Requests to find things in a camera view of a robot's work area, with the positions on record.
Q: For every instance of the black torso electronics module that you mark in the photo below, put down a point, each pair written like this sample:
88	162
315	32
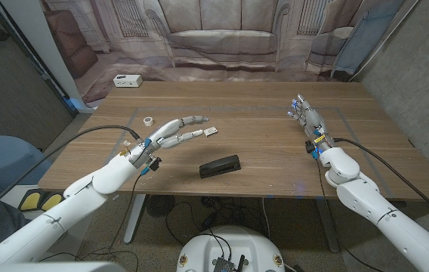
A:
224	264

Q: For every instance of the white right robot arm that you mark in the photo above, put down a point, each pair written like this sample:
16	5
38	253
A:
369	204

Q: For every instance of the blue chair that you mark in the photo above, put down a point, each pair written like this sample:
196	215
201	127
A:
7	158

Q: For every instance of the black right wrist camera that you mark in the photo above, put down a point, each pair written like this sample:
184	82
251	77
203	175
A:
309	146

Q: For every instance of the grey table leg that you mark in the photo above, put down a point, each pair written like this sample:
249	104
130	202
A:
328	226

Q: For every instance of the white table leg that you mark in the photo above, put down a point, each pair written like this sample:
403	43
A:
135	219

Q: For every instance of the white matchbox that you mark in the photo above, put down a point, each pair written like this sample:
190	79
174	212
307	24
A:
210	131

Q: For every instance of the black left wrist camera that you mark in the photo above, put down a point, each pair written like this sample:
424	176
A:
155	164

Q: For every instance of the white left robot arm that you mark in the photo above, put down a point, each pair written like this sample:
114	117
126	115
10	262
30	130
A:
86	189

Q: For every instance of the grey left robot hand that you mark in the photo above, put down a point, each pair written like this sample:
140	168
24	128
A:
165	132

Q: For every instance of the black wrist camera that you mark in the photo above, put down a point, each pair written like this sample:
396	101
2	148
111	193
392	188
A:
309	146
155	164

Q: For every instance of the round black floor fan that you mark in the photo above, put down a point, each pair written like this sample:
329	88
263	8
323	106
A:
160	206

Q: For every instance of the yellow foot pedal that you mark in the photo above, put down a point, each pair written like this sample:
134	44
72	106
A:
52	201
30	201

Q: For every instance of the white floor board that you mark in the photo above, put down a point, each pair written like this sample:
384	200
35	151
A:
82	230

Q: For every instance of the printed sofa room backdrop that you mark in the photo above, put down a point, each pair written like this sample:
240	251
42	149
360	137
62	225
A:
222	38

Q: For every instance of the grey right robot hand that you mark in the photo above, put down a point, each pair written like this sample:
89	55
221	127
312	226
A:
314	122

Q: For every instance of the black rectangular box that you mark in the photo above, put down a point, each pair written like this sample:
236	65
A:
220	166

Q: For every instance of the white tape roll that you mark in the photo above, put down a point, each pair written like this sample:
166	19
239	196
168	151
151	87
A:
148	121

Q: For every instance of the white power box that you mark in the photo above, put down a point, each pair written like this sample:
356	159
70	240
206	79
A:
127	81

